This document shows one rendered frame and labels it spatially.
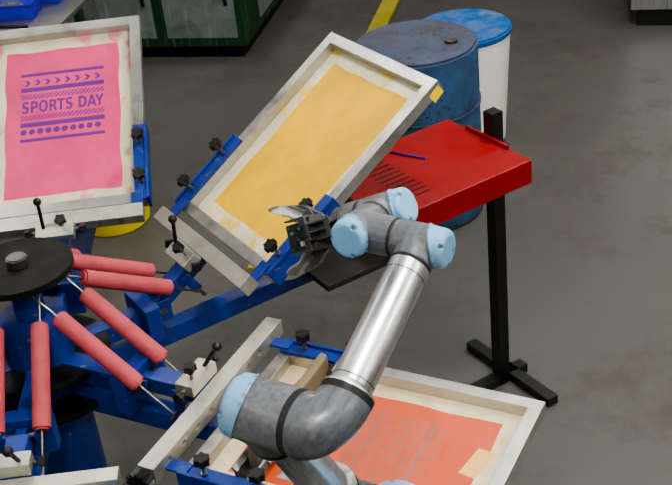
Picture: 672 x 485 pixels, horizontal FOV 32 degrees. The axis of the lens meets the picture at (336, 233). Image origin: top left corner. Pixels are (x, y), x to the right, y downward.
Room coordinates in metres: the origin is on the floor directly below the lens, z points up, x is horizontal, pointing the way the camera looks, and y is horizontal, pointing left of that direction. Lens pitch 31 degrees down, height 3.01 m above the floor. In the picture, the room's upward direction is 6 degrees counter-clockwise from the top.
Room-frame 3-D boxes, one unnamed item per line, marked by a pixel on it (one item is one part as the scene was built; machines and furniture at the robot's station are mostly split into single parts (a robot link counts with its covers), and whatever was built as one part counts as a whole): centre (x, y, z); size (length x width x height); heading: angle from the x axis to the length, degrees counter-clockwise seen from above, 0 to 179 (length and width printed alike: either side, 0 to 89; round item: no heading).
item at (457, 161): (3.60, -0.32, 1.06); 0.61 x 0.46 x 0.12; 121
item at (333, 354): (2.72, 0.06, 0.98); 0.30 x 0.05 x 0.07; 61
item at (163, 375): (2.64, 0.48, 1.02); 0.17 x 0.06 x 0.05; 61
